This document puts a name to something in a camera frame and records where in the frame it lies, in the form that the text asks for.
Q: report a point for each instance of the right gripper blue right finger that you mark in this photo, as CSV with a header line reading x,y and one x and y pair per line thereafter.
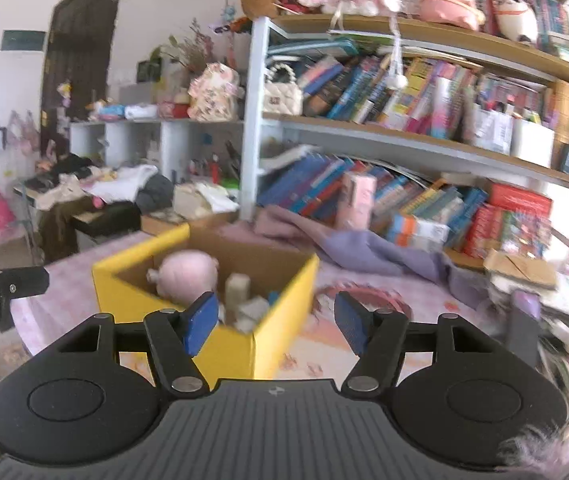
x,y
377,340

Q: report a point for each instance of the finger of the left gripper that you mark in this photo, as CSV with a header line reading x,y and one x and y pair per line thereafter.
x,y
23,282

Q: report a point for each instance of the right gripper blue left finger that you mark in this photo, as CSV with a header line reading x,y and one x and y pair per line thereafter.
x,y
175,338

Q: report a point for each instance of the pink plush toy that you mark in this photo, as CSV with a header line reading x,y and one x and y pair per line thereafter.
x,y
184,276

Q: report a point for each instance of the white foam block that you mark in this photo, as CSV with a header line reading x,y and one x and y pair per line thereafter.
x,y
250,313

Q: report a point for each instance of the pink cartoon tablecloth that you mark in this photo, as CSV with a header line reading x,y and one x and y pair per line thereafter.
x,y
322,319

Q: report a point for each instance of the small beige block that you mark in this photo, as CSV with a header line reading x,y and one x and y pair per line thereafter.
x,y
237,292

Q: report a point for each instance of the yellow cardboard box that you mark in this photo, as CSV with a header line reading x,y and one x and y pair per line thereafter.
x,y
124,291

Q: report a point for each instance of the orange blue white box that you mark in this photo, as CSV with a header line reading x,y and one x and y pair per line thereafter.
x,y
410,231

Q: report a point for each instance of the pink rectangular container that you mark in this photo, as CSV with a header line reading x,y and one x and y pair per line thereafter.
x,y
356,201

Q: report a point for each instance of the purple cloth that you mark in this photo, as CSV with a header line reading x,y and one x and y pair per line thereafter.
x,y
360,252

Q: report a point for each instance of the black smartphone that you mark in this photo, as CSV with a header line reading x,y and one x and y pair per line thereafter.
x,y
523,328

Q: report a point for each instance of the red dictionary book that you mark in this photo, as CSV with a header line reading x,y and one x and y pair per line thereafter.
x,y
483,233

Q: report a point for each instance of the brown paper envelope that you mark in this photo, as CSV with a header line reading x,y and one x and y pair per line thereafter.
x,y
521,269

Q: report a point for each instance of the white quilted handbag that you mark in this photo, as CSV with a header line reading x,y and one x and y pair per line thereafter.
x,y
282,94

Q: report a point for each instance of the white bookshelf frame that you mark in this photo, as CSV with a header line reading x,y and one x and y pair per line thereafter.
x,y
441,91

